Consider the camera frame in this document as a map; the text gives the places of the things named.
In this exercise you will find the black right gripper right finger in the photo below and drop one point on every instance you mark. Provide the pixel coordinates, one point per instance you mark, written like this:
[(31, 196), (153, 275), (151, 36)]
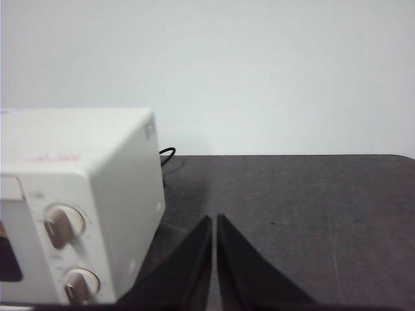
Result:
[(246, 278)]

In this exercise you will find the cream Toshiba toaster oven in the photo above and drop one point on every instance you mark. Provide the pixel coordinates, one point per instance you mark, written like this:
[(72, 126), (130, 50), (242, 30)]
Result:
[(123, 181)]

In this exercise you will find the cream brown oven knob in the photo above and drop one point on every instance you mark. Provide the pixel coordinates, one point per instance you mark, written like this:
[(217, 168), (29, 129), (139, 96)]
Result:
[(61, 226), (79, 285)]

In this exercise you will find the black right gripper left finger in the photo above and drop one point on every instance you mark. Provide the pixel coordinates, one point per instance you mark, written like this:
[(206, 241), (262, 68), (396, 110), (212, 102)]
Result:
[(184, 278)]

